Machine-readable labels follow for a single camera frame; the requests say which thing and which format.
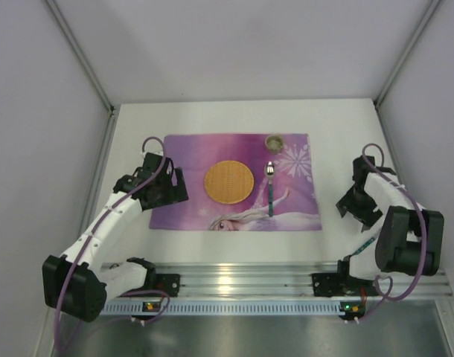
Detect speckled ceramic cup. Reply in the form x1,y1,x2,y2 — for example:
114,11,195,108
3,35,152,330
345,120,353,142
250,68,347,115
265,135,284,155

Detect spoon with teal handle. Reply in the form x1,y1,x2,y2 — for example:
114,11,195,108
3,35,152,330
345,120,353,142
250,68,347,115
264,161,275,217

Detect purple printed placemat cloth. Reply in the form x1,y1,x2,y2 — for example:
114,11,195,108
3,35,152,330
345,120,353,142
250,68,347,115
150,133,322,231

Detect round woven bamboo plate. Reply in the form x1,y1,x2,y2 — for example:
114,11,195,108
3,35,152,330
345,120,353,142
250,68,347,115
204,160,255,205

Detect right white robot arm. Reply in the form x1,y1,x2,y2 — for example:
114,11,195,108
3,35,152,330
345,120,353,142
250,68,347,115
336,156,444,281

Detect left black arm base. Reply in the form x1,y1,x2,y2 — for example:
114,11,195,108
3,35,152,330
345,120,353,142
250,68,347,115
136,273,181,298

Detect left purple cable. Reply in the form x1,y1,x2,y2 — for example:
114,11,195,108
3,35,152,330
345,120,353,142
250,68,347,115
53,136,172,353

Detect fork with teal handle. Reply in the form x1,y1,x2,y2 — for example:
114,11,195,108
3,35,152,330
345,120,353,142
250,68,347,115
352,237,376,256

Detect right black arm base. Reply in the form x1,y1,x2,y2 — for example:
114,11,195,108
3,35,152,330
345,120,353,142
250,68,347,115
311,272,379,298

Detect right aluminium frame post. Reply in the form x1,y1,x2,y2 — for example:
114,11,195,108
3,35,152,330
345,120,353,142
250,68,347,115
373,0,446,107

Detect aluminium frame post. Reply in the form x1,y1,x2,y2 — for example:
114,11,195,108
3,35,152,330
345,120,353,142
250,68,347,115
40,0,115,112
373,0,446,107

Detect left aluminium frame post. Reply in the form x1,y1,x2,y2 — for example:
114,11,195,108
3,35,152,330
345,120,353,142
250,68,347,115
40,0,115,112

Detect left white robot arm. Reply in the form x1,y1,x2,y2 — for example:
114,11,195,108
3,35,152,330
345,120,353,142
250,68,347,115
42,152,188,322

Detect aluminium mounting rail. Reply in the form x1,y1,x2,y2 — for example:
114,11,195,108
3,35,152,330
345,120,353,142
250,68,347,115
48,262,451,298

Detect perforated grey cable duct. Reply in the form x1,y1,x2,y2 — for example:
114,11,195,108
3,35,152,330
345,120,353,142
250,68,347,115
100,300,364,317

